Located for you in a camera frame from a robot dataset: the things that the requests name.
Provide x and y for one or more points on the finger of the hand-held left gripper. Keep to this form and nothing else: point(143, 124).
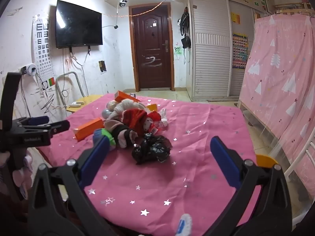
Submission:
point(38, 120)
point(59, 127)

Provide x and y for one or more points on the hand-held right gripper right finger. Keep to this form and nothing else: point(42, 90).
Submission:
point(224, 163)

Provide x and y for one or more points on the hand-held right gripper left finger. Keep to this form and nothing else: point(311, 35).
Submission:
point(96, 157)

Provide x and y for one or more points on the yellow bin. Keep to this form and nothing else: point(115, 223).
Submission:
point(264, 159)

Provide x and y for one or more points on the grey knitted cloth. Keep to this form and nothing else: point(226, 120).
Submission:
point(129, 107)

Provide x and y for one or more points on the person's left hand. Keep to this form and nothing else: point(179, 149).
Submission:
point(22, 180)

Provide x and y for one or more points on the green blue cloth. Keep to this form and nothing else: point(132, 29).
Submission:
point(104, 134)

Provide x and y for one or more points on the large orange box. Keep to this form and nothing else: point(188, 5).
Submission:
point(87, 129)

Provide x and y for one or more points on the pink star blanket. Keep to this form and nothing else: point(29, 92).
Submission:
point(196, 177)

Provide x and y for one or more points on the grey sock piece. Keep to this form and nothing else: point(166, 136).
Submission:
point(120, 132)

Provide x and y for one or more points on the round wooden table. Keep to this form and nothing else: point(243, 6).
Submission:
point(86, 100)

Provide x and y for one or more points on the silver ball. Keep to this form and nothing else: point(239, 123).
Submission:
point(106, 113)

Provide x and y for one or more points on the white power strip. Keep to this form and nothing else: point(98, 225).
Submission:
point(29, 69)

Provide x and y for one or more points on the peach ball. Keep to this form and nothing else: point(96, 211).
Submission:
point(112, 105)

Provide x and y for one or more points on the black plastic bag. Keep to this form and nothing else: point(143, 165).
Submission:
point(152, 148)

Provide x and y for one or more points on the small orange box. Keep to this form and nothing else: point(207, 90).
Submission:
point(124, 95)

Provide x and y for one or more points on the red white doll cloth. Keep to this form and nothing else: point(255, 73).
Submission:
point(153, 121)

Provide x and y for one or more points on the white blue fuzzy item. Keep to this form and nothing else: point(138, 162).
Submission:
point(183, 223)

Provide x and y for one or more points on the eye chart poster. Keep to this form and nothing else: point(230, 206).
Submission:
point(43, 44)

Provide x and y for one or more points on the pink tree print curtain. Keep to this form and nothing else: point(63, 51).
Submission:
point(278, 73)

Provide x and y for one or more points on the white slatted wardrobe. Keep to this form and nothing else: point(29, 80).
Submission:
point(211, 54)

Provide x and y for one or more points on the colourful grid poster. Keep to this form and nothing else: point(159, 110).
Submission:
point(239, 51)

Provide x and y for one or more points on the dark brown door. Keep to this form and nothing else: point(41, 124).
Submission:
point(152, 46)

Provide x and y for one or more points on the yellow poster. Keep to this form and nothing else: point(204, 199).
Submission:
point(235, 18)

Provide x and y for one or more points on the black hanging bags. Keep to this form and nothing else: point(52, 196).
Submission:
point(185, 22)

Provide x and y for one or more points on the red green wall sticker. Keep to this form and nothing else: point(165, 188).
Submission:
point(51, 81)

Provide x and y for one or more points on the grey metal chair frame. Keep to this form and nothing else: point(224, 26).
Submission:
point(70, 78)

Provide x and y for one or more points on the dark wall sticker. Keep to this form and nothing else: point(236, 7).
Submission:
point(102, 66)

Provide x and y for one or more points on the black wall television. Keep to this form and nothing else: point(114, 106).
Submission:
point(78, 24)

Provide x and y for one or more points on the green wall drawing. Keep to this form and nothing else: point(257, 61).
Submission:
point(178, 50)

